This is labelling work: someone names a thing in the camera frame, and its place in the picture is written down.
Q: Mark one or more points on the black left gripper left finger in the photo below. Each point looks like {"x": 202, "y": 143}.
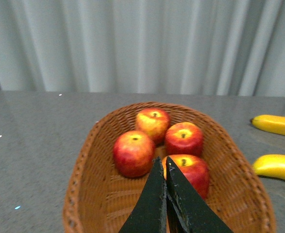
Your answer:
{"x": 150, "y": 212}

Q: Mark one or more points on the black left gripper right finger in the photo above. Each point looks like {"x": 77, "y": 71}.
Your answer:
{"x": 187, "y": 212}

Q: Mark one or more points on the red yellow apple large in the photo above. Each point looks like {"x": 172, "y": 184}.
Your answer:
{"x": 194, "y": 168}

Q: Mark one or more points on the dark red apple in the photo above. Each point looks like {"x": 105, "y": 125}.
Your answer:
{"x": 184, "y": 138}

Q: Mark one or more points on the yellow banana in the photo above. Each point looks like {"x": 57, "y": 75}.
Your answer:
{"x": 269, "y": 123}
{"x": 270, "y": 165}

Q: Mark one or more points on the brown wicker basket left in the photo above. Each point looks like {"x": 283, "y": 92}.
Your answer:
{"x": 99, "y": 199}

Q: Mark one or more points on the red apple front left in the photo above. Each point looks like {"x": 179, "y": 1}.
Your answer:
{"x": 133, "y": 153}

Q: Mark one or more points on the red yellow apple back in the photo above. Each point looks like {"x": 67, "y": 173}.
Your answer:
{"x": 154, "y": 122}

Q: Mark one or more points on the white pleated curtain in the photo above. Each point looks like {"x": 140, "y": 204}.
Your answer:
{"x": 201, "y": 47}

